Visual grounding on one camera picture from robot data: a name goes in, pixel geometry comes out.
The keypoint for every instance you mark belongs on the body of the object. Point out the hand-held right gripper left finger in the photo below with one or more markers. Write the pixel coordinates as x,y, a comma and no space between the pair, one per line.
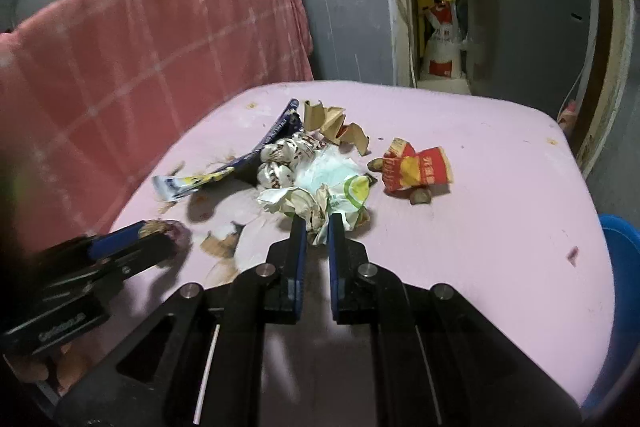
299,257

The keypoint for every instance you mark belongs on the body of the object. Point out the grey cabinet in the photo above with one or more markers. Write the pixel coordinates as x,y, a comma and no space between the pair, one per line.
525,22

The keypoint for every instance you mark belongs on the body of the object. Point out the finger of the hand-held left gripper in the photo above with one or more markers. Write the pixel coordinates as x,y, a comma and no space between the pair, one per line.
120,238
145,257

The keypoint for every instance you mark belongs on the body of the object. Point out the white green wrapper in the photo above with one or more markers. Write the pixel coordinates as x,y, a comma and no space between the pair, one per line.
352,197

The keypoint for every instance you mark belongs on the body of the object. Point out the pale green tissue packet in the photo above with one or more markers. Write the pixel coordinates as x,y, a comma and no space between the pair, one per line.
325,172

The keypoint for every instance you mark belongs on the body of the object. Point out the red white spray bottle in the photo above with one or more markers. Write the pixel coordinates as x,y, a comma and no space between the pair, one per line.
442,47

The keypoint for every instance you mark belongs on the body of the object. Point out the white paper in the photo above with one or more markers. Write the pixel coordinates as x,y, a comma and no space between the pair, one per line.
292,202

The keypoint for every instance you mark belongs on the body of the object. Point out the pink checked cloth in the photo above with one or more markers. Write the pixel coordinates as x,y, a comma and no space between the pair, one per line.
125,57

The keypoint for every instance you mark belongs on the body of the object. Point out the red yellow wrapper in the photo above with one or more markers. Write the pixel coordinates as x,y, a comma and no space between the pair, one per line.
417,167

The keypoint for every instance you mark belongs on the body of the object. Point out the person's left hand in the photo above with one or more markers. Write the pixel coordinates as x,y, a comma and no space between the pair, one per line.
65,364

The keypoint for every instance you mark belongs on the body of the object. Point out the brown nut shell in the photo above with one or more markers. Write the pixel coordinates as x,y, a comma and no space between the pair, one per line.
375,164
421,196

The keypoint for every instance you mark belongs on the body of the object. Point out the small brown paper scrap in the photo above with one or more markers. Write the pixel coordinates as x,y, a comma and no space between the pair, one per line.
159,227

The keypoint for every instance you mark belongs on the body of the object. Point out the torn brown paper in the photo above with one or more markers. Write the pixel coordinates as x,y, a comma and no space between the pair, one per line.
354,138

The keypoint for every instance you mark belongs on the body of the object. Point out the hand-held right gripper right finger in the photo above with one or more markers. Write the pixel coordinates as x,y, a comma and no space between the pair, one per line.
335,267

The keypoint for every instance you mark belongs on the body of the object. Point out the blue plastic bin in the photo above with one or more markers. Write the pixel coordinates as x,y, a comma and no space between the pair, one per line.
622,287

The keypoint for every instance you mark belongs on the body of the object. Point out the white brown-patterned wrapper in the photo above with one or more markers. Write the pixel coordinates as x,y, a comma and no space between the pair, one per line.
274,174
306,148
277,152

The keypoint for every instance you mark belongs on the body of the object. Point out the long blue snack wrapper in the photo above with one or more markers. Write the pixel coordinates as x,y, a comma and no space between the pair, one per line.
240,162

